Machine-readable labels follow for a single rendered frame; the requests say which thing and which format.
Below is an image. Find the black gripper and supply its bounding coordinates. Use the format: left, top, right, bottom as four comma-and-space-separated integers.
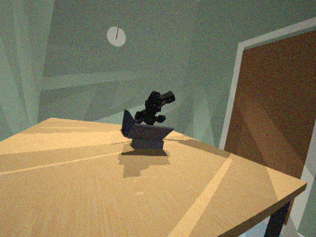
134, 106, 166, 125

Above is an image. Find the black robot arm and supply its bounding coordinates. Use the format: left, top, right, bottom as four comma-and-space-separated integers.
135, 91, 175, 123

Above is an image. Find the grey switch panel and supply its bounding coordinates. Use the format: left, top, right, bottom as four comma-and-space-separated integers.
127, 123, 174, 150

